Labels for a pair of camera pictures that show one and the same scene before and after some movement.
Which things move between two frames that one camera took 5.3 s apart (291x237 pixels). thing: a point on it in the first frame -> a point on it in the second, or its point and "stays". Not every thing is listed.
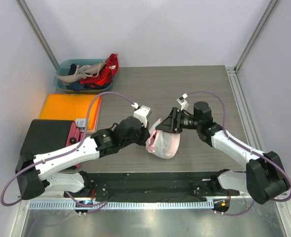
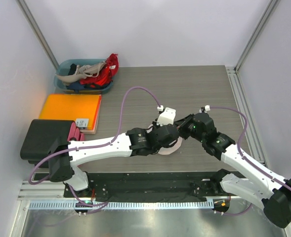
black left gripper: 145,135 -> 155,126
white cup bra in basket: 82,72 stays
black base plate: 155,187 stays
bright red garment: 105,76 stays
